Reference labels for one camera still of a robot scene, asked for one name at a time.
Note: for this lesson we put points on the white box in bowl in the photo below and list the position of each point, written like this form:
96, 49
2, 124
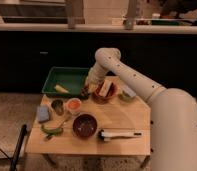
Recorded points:
105, 88

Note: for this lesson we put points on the green pepper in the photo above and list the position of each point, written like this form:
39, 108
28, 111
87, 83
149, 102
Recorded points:
51, 132

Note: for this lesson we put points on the metal spoon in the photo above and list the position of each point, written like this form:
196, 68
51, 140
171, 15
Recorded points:
64, 122

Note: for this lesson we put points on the wooden table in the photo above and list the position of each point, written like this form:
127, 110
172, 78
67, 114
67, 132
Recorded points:
116, 128

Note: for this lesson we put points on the yellow food piece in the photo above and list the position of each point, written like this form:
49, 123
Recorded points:
60, 89

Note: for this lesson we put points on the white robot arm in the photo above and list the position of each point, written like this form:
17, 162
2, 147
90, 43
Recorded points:
173, 112

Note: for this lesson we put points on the brown wooden bowl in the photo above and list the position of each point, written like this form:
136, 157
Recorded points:
110, 95

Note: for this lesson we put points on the orange filled cup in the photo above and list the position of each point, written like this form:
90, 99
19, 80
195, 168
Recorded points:
73, 105

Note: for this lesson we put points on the dark grapes bunch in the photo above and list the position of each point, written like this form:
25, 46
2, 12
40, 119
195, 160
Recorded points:
85, 92

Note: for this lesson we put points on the white brush black handle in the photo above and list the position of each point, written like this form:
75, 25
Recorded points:
108, 135

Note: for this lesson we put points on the green and white item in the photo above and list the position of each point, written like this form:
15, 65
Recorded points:
127, 94

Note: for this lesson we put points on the black pole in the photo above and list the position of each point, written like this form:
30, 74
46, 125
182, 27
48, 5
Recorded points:
16, 154

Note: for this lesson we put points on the dark brown bowl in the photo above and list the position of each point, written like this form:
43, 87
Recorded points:
85, 126

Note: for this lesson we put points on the small metal cup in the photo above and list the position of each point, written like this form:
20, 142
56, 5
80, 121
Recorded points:
57, 106

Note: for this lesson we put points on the green plastic tray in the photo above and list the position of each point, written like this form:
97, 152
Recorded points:
70, 78

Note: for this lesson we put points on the blue sponge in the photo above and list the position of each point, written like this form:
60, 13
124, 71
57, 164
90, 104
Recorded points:
43, 114

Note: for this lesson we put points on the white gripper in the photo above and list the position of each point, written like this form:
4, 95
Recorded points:
96, 75

